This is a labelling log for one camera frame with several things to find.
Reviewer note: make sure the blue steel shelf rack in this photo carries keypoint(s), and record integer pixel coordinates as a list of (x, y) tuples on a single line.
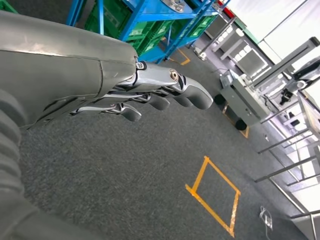
[(100, 16), (149, 10)]

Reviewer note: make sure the green plastic crate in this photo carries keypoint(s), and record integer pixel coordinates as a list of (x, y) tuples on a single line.
[(200, 28), (149, 46), (112, 16), (149, 30), (6, 5)]

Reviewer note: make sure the white desk with steel legs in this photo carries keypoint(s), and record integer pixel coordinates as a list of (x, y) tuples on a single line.
[(284, 169)]

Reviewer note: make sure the closed yellow floor tape square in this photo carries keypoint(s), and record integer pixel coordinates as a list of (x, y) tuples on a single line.
[(212, 214)]

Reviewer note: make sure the grey wheeled metal cart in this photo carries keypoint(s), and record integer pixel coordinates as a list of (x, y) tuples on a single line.
[(244, 102)]

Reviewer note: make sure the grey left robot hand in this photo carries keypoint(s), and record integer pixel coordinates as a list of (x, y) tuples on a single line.
[(62, 66)]

